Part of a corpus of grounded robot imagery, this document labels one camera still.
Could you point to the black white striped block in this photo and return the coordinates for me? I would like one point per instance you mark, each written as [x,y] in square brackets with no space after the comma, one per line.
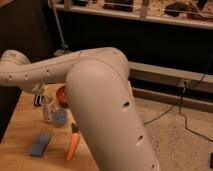
[38,100]

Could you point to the toy carrot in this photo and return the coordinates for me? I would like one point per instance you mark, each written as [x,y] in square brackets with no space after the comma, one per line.
[74,141]

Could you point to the metal stand pole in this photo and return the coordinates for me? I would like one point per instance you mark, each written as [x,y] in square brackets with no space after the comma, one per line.
[64,48]

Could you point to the white bottle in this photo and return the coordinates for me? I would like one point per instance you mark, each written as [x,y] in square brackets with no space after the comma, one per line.
[47,108]

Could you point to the small blue cup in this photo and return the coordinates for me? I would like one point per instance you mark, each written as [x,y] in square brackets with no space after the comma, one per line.
[60,117]

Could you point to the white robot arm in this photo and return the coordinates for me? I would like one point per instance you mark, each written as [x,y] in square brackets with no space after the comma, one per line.
[101,101]

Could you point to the blue sponge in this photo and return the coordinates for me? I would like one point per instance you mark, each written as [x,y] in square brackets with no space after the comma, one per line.
[39,145]

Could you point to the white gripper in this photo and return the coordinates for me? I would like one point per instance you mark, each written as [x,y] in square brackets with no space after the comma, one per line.
[38,89]

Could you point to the wooden shelf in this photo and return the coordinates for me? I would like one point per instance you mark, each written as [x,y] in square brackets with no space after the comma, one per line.
[189,13]

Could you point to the orange bowl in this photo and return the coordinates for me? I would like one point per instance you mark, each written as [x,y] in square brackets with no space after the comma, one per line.
[61,97]

